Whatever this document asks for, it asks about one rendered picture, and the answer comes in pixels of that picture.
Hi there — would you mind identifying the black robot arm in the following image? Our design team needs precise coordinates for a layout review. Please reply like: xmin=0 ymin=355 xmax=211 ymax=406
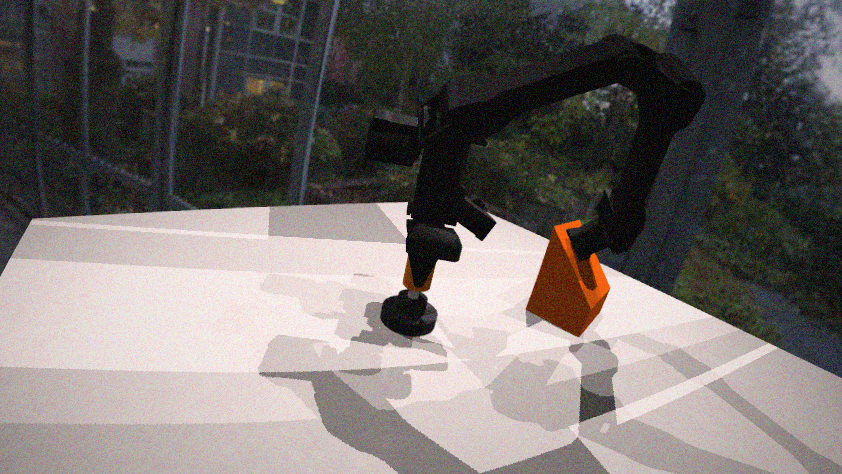
xmin=364 ymin=34 xmax=706 ymax=261

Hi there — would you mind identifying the orange knob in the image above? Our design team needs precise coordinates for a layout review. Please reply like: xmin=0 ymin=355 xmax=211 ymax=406
xmin=402 ymin=257 xmax=436 ymax=293

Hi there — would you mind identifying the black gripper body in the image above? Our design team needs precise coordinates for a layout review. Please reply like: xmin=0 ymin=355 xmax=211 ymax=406
xmin=406 ymin=168 xmax=464 ymax=262

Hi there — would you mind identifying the black round pedestal with silver shaft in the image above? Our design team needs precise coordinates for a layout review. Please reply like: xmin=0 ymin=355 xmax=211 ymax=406
xmin=381 ymin=289 xmax=438 ymax=336

